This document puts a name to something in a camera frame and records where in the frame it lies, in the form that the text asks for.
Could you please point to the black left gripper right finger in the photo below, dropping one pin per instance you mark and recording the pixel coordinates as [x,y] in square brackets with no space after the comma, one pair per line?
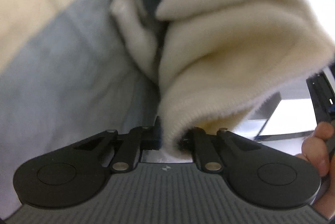
[258,174]

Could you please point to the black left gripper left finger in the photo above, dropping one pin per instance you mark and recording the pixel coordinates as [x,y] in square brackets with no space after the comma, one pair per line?
[74,174]

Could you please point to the cream and navy sweater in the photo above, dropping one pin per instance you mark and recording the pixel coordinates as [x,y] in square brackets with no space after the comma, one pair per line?
[217,61]

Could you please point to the person's right hand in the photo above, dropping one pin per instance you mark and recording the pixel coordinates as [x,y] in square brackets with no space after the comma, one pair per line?
[313,150]

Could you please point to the patchwork bed quilt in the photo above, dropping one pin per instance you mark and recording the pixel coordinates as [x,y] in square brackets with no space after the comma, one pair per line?
[65,75]

